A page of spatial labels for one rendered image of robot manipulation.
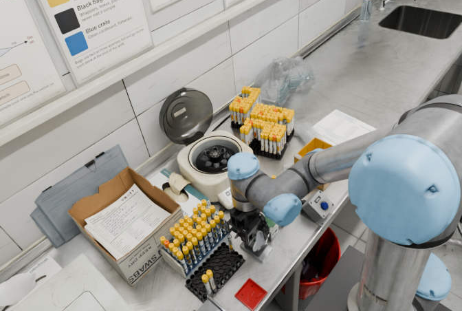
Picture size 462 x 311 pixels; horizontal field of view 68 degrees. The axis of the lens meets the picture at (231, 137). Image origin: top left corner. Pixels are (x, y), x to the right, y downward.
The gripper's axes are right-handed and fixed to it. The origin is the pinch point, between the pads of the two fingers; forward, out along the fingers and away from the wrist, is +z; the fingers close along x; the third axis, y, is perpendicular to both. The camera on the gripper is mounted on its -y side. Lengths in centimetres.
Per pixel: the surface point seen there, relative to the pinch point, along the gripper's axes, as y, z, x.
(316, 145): -45.7, -0.3, -4.6
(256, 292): 11.3, 5.9, 8.1
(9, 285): 54, -5, -44
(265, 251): -0.3, 4.7, 3.4
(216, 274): 14.5, 4.2, -4.0
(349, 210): -95, 94, -2
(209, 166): -11.9, -4.2, -28.9
